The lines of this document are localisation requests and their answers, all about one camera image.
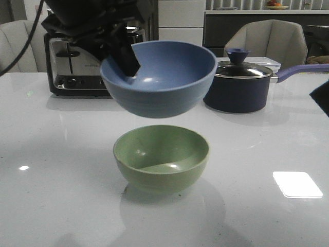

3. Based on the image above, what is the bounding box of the beige chair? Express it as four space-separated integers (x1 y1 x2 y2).
225 20 308 69
1 20 47 73

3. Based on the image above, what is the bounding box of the clear plastic container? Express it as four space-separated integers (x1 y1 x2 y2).
216 57 281 77

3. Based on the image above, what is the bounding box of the dark kitchen counter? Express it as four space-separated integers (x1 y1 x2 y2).
203 10 328 57

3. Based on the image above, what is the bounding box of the black cable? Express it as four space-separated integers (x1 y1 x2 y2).
0 0 44 77

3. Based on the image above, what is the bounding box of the black and silver toaster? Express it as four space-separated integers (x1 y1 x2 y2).
44 25 150 97

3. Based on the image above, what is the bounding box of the beige chair left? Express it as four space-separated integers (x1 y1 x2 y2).
1 20 47 73

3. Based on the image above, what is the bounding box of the glass pot lid blue knob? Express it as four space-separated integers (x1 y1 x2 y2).
215 48 272 79

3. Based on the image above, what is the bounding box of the green bowl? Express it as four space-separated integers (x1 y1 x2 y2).
113 125 210 194

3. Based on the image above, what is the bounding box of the white refrigerator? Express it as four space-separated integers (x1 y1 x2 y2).
158 1 206 46

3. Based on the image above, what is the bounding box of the beige chair right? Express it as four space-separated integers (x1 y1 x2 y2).
225 20 308 69

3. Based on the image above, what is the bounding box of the black gripper finger inside blue bowl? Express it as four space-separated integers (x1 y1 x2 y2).
110 40 140 77

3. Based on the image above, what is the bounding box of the fruit plate on counter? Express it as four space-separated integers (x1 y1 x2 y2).
265 0 289 10

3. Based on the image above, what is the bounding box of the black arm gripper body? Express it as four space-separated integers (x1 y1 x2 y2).
42 1 153 56

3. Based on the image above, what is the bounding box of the dark blue saucepan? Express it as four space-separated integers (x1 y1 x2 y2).
204 64 328 115

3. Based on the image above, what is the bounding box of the blue bowl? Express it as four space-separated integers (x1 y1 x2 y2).
100 40 217 118

